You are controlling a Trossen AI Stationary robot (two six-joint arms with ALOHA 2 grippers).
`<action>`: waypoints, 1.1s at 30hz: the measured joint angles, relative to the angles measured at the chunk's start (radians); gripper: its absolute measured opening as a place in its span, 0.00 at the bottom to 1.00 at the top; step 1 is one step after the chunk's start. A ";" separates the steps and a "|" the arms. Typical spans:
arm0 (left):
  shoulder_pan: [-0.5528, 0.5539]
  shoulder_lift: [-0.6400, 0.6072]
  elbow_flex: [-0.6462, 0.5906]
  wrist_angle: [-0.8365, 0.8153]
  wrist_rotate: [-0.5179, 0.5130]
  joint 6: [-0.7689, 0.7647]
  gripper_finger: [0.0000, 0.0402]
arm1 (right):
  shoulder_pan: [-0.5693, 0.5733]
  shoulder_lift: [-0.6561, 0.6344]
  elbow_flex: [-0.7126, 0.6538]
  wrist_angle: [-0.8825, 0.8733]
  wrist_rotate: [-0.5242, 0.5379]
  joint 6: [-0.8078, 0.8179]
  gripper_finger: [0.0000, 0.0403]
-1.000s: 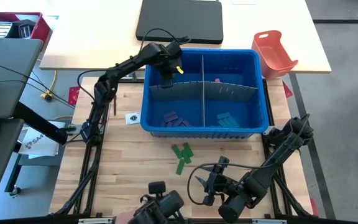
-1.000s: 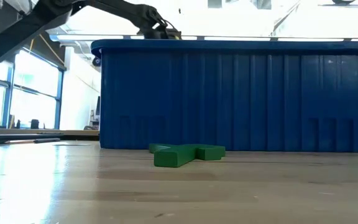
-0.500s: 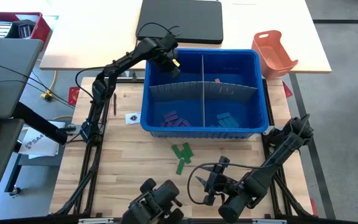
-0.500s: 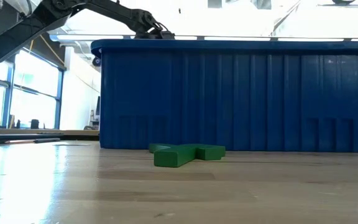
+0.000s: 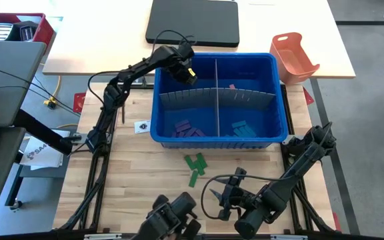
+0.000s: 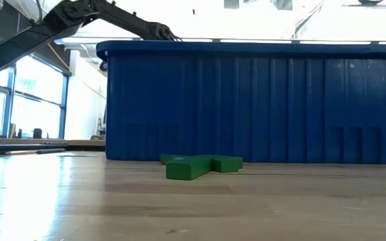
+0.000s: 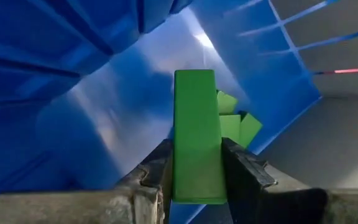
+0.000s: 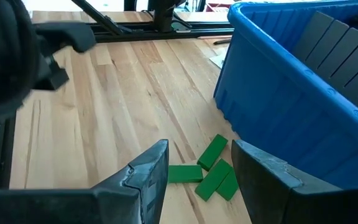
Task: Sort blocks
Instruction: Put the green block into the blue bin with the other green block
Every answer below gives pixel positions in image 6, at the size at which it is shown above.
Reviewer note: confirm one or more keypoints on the large blue plastic bin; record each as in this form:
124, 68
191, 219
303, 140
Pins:
246, 110

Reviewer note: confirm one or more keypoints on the green wooden block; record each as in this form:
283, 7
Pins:
188, 168
226, 164
171, 158

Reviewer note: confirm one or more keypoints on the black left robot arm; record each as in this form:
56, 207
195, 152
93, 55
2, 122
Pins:
45, 30

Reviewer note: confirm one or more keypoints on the grey ceiling box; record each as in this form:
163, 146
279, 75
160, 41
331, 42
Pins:
231, 3
282, 4

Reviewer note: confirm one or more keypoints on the yellow diagonal brace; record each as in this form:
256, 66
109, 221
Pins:
59, 57

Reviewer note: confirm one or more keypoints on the blue building column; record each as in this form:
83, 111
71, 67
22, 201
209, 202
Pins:
63, 107
8, 103

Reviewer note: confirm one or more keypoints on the small black object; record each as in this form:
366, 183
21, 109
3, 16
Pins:
37, 133

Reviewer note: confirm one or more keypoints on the thin dark stick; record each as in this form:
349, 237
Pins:
35, 151

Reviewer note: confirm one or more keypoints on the dark ceiling fixture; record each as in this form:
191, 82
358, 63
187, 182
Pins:
369, 4

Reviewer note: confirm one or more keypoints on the round black wall device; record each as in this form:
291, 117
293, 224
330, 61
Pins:
103, 66

